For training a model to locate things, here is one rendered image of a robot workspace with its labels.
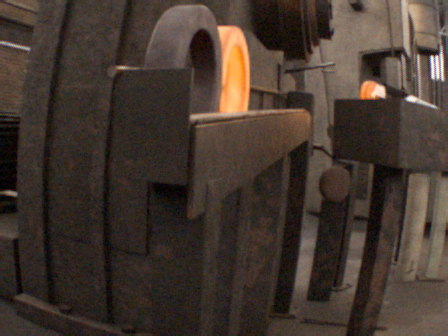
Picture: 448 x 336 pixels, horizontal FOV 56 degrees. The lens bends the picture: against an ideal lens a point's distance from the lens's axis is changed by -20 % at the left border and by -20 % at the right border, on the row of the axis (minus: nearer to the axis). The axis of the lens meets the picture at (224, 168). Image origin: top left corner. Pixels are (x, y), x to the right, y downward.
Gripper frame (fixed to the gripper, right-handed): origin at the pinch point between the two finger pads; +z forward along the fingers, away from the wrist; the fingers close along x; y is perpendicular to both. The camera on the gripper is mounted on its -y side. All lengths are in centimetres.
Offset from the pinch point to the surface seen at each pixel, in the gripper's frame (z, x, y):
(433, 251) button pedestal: -42, -41, -61
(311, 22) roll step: -8, 58, 19
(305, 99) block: 7.1, 34.7, -9.4
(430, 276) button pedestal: -47, -42, -73
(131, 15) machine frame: 6, 113, 9
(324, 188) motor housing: -7.2, 27.8, -38.0
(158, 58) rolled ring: -70, 148, 5
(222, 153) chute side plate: -70, 137, -4
